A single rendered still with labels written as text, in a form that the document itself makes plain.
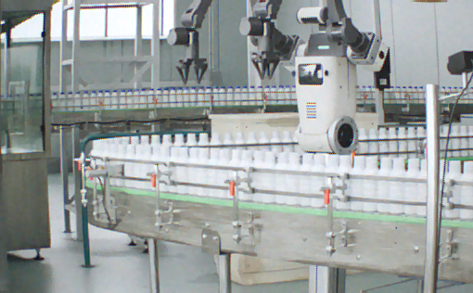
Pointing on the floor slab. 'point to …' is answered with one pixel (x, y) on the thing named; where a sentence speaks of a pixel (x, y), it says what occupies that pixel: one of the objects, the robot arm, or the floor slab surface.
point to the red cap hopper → (99, 82)
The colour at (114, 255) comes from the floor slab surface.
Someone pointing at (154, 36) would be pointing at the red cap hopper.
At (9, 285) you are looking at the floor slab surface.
